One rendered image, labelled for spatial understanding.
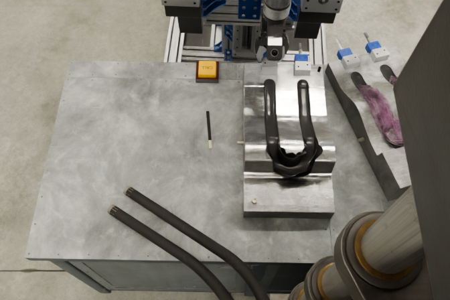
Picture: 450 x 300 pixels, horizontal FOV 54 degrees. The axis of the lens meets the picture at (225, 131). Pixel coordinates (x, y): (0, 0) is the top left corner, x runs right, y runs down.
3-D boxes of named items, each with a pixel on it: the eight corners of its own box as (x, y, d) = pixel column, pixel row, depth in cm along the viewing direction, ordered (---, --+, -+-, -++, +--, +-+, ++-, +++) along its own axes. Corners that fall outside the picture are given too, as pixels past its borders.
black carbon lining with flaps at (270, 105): (262, 82, 147) (264, 65, 139) (310, 83, 147) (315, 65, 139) (264, 180, 131) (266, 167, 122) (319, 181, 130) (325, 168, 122)
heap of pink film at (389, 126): (351, 86, 148) (357, 72, 141) (400, 74, 150) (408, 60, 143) (386, 155, 136) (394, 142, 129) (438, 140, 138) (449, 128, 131)
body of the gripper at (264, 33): (283, 27, 140) (288, -2, 129) (284, 49, 136) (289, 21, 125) (258, 27, 140) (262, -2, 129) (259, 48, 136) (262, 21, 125)
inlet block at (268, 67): (260, 43, 152) (261, 33, 147) (275, 43, 152) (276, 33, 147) (261, 76, 147) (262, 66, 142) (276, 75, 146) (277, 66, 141)
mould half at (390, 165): (325, 71, 158) (331, 52, 148) (391, 55, 161) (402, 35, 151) (387, 201, 135) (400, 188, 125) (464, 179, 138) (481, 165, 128)
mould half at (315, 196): (242, 79, 156) (244, 55, 144) (317, 80, 156) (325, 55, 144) (243, 217, 132) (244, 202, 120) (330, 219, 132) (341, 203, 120)
